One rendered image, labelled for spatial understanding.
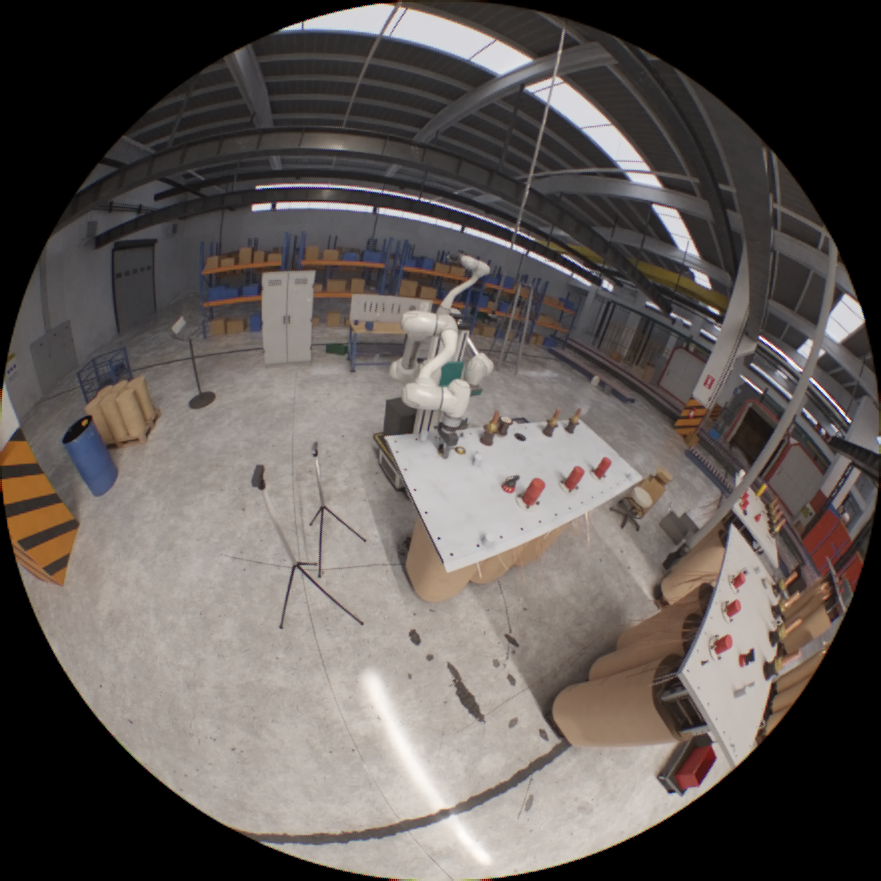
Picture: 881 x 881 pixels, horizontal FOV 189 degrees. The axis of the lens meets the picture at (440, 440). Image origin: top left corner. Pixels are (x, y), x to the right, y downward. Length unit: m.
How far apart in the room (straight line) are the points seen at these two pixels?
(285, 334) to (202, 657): 5.09
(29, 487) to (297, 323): 5.14
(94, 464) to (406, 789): 4.49
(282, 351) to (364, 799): 6.25
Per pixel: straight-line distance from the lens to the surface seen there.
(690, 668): 1.24
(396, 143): 7.17
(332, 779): 2.38
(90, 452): 4.30
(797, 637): 7.32
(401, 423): 2.60
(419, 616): 2.30
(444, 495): 1.15
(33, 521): 4.15
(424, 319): 1.50
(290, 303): 5.42
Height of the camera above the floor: 2.20
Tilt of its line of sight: 36 degrees down
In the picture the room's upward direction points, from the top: 15 degrees clockwise
